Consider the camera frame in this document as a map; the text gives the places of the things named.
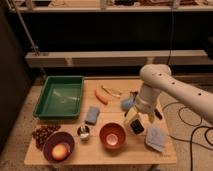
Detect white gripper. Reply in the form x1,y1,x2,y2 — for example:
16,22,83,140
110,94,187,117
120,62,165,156
134,84,160,123

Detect blue sponge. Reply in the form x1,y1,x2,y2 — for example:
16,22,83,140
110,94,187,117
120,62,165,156
85,106,100,125

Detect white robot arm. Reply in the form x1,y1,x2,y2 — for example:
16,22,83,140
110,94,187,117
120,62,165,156
134,64,213,125

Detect yellow black sponge block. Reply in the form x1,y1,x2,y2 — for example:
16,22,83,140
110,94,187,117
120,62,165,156
124,107,144,135

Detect blue plush ball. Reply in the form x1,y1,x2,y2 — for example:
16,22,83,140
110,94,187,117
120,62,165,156
121,98,134,111

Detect blue folded cloth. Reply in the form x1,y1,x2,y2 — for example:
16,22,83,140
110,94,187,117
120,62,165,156
145,124,167,152

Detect lower wooden shelf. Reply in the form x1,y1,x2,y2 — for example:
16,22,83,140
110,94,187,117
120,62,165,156
25,50,213,68

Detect wooden shelf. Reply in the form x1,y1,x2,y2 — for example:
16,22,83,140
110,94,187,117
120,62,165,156
9,0,213,14
25,50,213,68

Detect orange carrot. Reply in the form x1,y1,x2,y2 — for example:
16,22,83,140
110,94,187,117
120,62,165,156
94,90,108,105

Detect orange bowl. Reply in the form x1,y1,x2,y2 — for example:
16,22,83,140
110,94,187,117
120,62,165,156
99,123,126,150

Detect small metal cup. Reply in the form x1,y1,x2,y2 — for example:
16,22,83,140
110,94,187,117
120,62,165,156
77,125,90,140

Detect green plastic tray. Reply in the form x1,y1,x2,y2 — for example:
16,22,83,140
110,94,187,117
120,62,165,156
33,76,84,119

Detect upper wooden shelf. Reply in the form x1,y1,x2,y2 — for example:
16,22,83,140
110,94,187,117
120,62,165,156
9,0,213,14

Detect purple bowl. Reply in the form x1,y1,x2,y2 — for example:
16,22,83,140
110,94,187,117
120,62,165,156
43,132,75,163

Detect orange fruit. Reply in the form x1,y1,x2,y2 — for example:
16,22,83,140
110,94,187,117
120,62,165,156
52,144,68,161

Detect bunch of dark grapes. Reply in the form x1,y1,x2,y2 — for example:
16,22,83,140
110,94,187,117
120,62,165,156
32,125,61,150

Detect metal diagonal pole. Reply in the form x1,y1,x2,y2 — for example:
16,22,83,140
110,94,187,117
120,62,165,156
8,0,49,56

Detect black hanging cable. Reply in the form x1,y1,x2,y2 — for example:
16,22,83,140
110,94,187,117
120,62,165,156
166,6,176,66

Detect black floor cables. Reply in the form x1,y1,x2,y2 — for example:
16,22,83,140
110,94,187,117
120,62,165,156
161,100,213,171

